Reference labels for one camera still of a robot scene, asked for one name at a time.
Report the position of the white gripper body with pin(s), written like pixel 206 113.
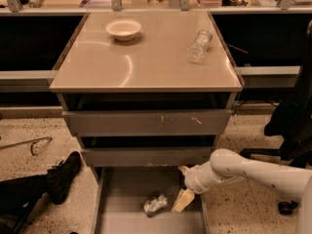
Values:
pixel 194 178

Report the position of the crushed silver 7up can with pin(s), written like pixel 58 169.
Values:
pixel 153 206

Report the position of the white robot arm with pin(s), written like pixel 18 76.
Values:
pixel 224 164

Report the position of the grey top drawer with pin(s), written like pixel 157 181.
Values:
pixel 144 123

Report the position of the grey open bottom drawer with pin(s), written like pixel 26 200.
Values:
pixel 123 191

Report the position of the grey drawer cabinet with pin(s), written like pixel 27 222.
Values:
pixel 150 72

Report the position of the grey middle drawer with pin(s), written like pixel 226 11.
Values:
pixel 146 156

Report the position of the black office chair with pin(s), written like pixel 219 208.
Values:
pixel 292 118

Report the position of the clear plastic bottle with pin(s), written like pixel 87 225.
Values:
pixel 197 50

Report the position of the black shoe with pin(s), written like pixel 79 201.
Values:
pixel 59 177

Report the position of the metal tool on floor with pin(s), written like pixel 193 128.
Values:
pixel 31 142

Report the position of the white bowl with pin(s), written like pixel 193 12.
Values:
pixel 123 29

